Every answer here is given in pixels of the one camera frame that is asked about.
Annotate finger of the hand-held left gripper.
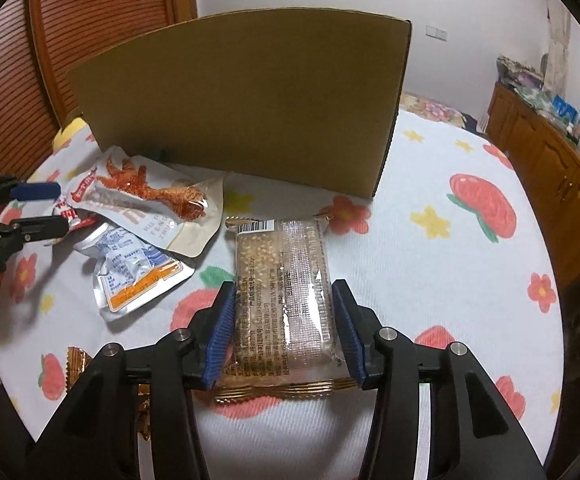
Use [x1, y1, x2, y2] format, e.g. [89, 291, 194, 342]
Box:
[12, 215, 71, 244]
[0, 176, 63, 212]

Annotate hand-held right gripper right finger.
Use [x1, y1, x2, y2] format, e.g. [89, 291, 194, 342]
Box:
[331, 279, 550, 480]

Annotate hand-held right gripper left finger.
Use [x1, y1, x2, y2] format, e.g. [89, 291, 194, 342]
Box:
[30, 281, 238, 480]

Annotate red and white snack packet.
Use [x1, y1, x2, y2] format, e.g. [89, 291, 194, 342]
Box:
[52, 170, 98, 232]

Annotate clear grain bar packet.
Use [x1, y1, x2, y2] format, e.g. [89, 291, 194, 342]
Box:
[214, 215, 361, 403]

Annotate silver and blue snack packet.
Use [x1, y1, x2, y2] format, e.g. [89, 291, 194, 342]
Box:
[73, 224, 195, 322]

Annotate white chicken claw packet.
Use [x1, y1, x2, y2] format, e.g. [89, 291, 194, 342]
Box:
[67, 146, 225, 258]

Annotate copper foil candy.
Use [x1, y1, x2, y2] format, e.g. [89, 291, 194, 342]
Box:
[65, 346, 153, 441]

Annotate brown cardboard box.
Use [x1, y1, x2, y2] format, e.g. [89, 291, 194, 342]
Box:
[65, 8, 413, 198]

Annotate yellow plush toy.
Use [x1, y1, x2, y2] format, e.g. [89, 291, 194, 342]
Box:
[52, 117, 89, 152]

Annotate wooden slatted wardrobe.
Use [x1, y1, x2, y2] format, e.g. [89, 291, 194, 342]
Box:
[0, 0, 198, 181]

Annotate floral bed quilt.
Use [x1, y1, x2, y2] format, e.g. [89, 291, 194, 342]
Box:
[400, 91, 485, 134]

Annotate wooden sideboard cabinet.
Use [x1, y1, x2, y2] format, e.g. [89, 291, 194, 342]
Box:
[484, 82, 580, 281]

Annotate folded cloth pile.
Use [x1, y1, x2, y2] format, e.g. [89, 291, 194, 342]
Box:
[496, 55, 545, 103]

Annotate blue wipes packet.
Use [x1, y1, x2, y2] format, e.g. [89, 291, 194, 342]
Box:
[552, 96, 580, 126]

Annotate beige floral curtain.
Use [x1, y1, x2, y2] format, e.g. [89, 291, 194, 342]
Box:
[544, 0, 571, 92]

